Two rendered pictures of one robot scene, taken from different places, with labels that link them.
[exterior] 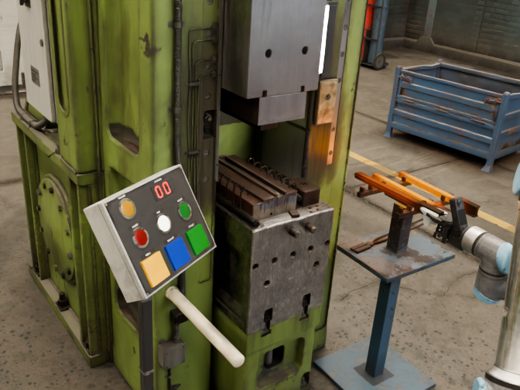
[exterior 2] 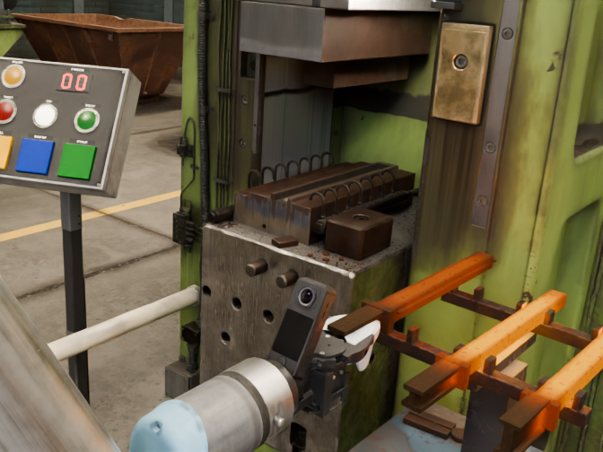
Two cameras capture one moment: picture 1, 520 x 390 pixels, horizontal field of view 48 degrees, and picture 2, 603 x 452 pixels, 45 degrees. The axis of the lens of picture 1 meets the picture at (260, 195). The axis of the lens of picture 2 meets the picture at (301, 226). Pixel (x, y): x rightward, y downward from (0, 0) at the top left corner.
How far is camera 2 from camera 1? 2.15 m
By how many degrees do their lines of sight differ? 68
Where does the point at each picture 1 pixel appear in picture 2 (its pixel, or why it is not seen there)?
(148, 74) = not seen: outside the picture
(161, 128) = (189, 40)
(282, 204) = (282, 219)
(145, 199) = (44, 79)
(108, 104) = not seen: hidden behind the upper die
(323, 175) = (462, 245)
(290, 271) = (265, 347)
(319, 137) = (450, 152)
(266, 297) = (225, 364)
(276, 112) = (269, 35)
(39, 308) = not seen: hidden behind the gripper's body
